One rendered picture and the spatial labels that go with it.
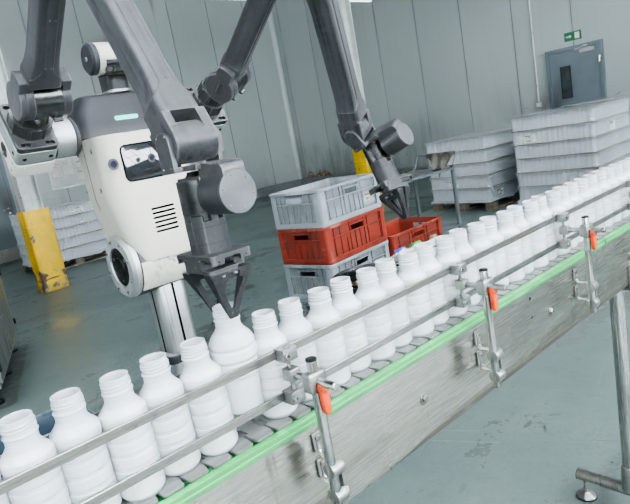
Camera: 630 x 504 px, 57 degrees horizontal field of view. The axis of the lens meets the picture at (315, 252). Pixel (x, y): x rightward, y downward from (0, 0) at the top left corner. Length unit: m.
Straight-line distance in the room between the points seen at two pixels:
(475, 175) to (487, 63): 4.69
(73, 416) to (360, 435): 0.47
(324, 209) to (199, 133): 2.52
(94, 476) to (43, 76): 0.76
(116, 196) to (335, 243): 2.13
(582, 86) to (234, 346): 10.96
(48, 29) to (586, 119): 6.59
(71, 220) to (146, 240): 8.97
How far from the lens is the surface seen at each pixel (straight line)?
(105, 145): 1.40
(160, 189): 1.43
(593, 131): 7.30
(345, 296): 0.99
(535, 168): 7.61
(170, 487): 0.84
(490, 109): 12.48
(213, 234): 0.81
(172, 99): 0.83
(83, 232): 10.44
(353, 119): 1.38
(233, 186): 0.74
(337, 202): 3.40
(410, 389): 1.09
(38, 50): 1.21
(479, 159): 8.09
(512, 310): 1.35
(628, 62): 11.35
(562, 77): 11.72
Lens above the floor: 1.42
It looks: 11 degrees down
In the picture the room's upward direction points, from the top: 10 degrees counter-clockwise
